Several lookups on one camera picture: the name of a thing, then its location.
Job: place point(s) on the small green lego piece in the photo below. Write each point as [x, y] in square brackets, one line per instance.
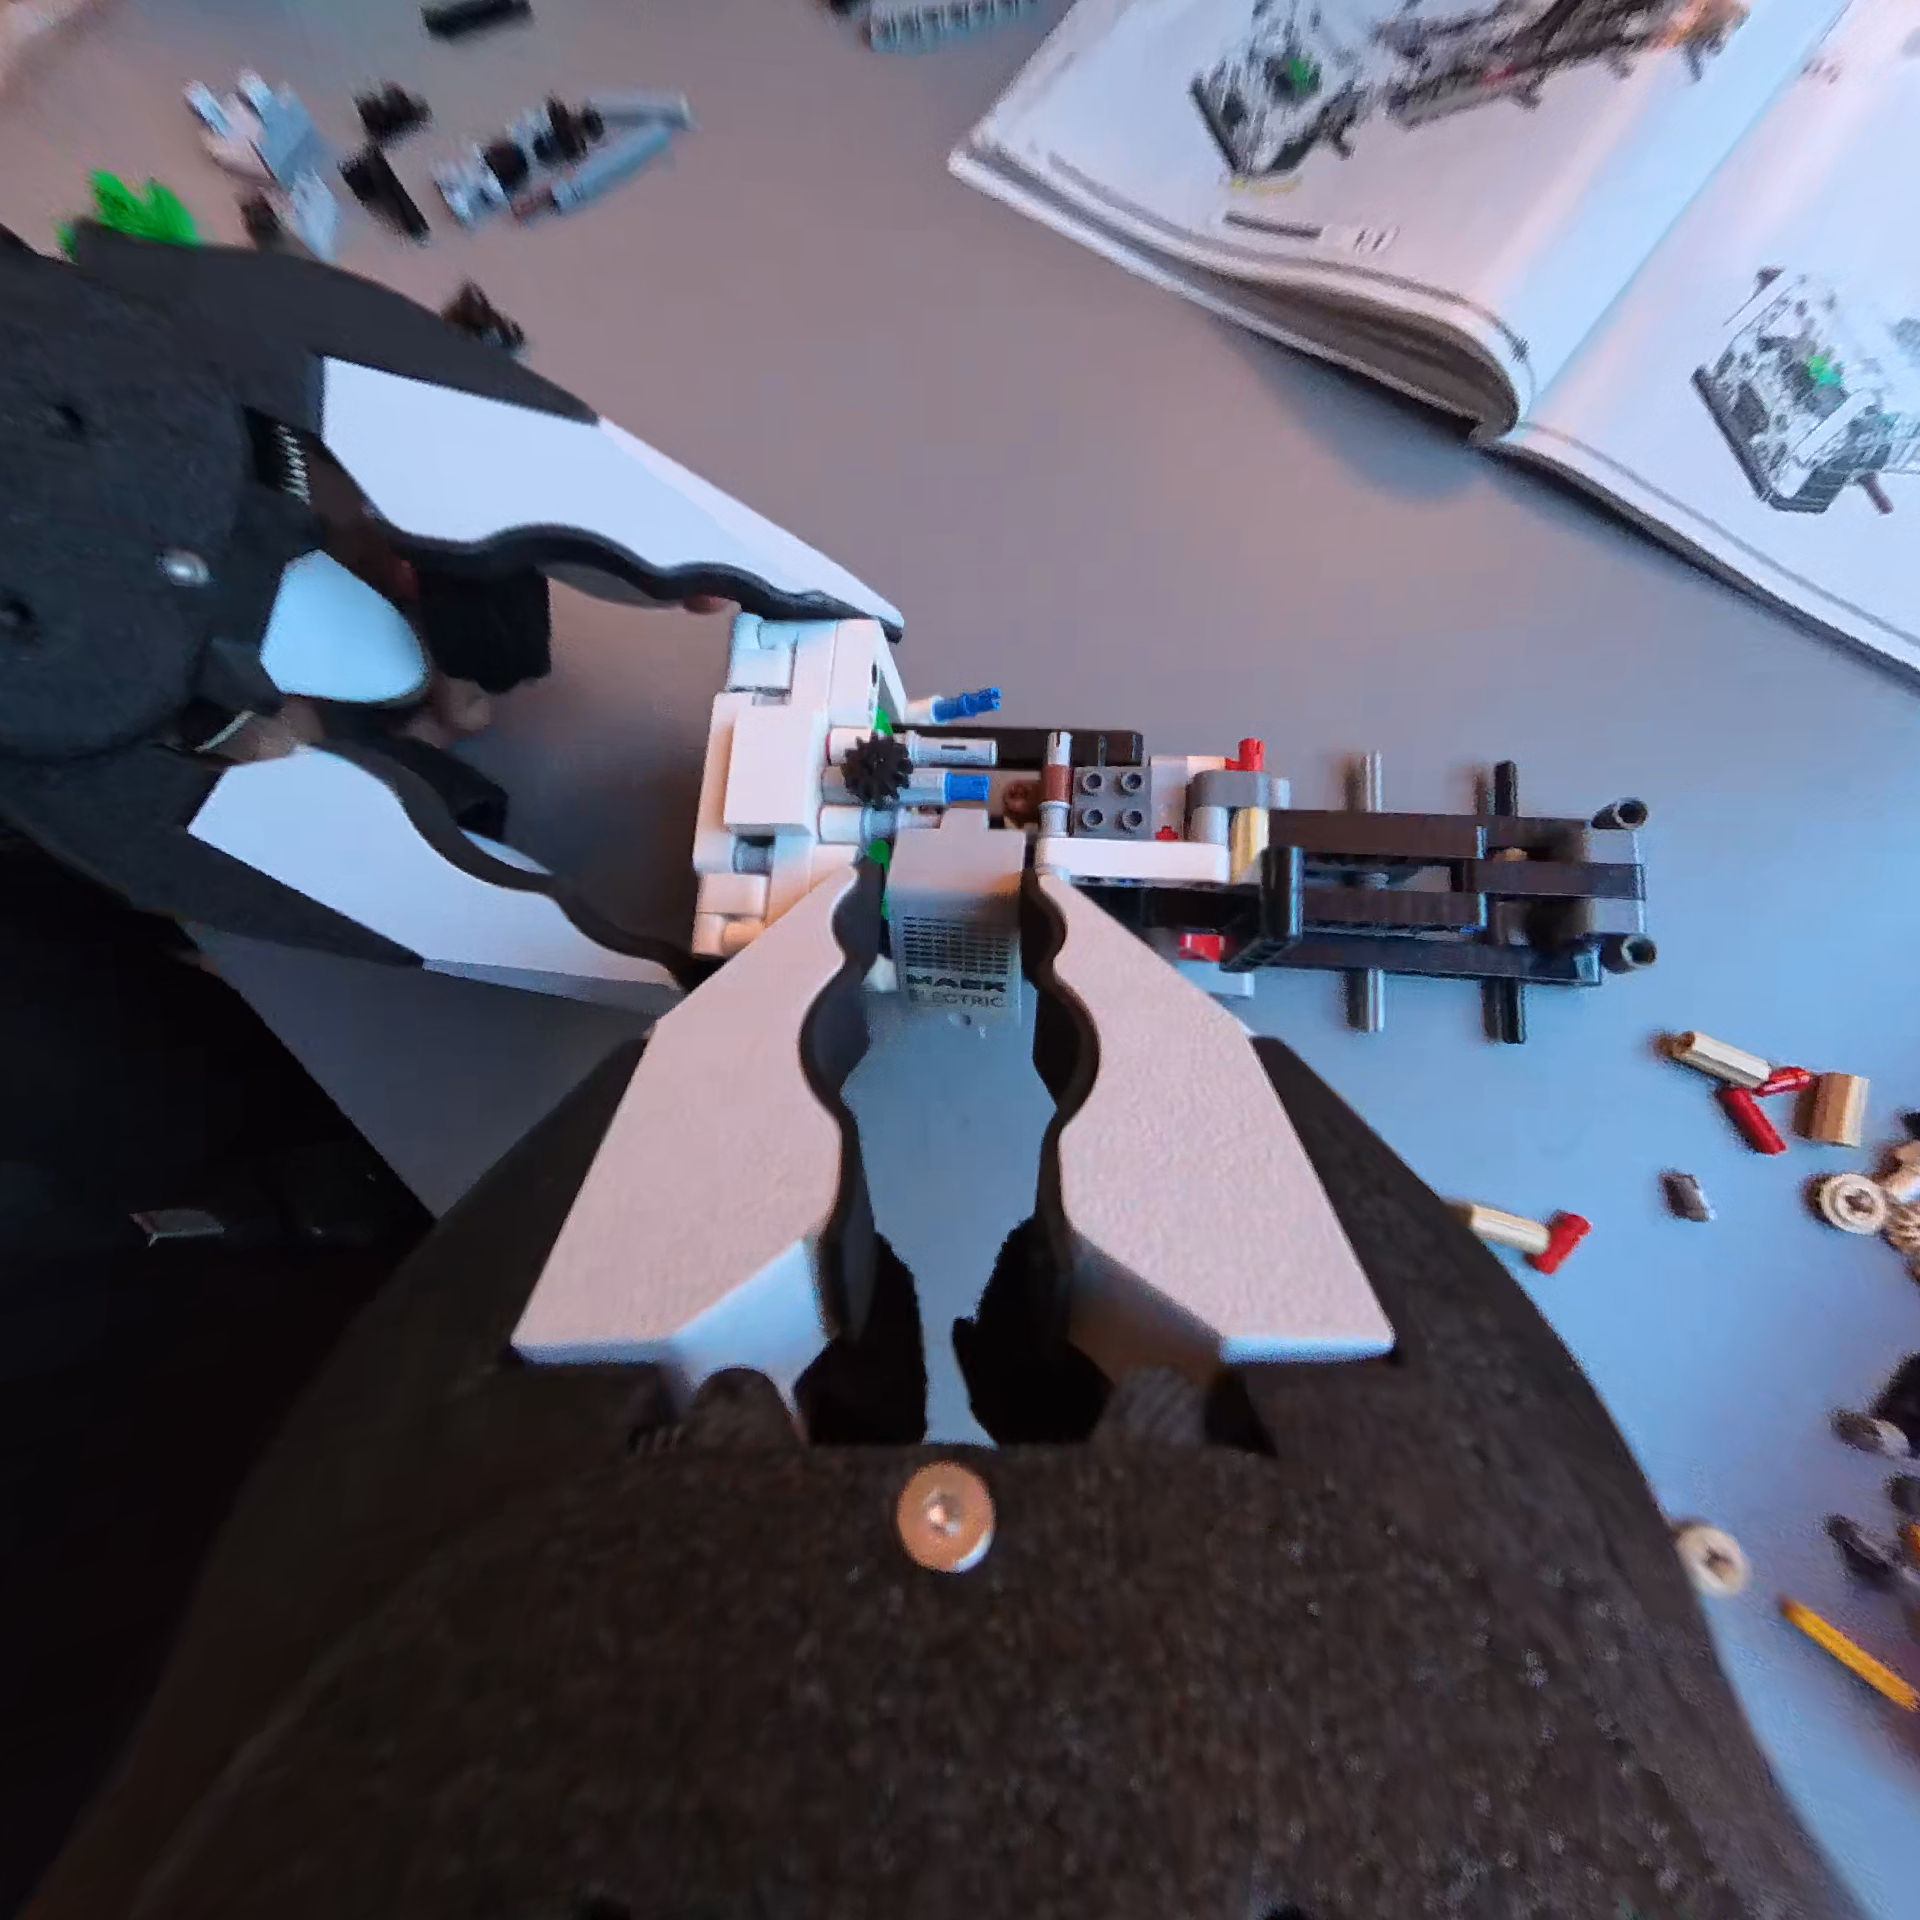
[143, 210]

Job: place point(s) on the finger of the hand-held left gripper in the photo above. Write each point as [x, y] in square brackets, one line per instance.
[600, 495]
[345, 870]

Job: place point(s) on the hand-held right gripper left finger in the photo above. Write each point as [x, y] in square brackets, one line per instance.
[704, 1200]

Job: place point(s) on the light grey lego beam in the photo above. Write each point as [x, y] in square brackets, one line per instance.
[961, 21]

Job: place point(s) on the pile of small lego pins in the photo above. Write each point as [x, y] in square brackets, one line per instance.
[1839, 1107]

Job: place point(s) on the person's left hand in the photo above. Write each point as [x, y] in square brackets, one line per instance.
[451, 717]

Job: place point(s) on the small black lego piece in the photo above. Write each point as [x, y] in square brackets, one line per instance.
[472, 15]

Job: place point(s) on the grey lego panel piece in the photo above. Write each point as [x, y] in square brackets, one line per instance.
[953, 914]

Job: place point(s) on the open instruction booklet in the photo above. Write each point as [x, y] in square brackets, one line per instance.
[1650, 224]

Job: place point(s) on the lego truck chassis model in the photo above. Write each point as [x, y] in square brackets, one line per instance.
[780, 780]

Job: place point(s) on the cluster of black white parts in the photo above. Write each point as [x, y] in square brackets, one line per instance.
[494, 165]

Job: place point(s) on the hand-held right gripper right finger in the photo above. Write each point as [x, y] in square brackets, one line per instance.
[1201, 1200]

